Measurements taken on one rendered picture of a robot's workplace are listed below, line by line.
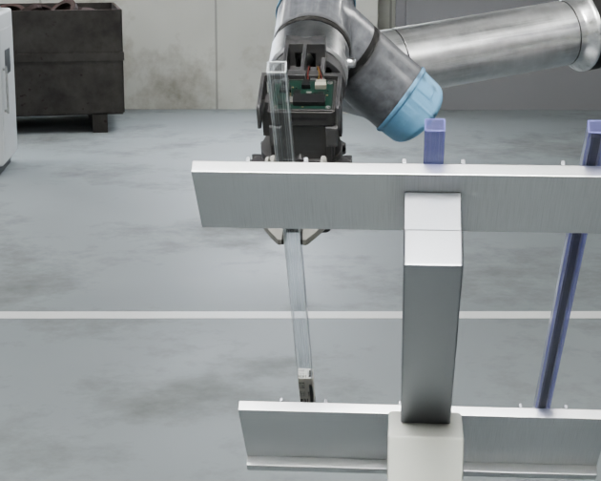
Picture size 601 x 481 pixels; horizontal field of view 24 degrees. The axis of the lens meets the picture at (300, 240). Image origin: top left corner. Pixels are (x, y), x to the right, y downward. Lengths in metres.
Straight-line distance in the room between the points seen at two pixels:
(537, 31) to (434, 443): 0.64
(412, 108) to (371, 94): 0.05
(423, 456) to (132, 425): 2.48
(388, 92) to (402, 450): 0.42
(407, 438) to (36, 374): 2.94
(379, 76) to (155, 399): 2.45
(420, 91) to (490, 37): 0.20
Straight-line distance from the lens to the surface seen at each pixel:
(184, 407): 3.67
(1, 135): 7.13
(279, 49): 1.29
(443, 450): 1.11
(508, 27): 1.59
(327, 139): 1.19
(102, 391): 3.81
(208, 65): 9.70
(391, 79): 1.38
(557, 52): 1.62
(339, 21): 1.33
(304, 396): 1.36
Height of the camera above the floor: 1.22
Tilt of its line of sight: 13 degrees down
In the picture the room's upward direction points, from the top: straight up
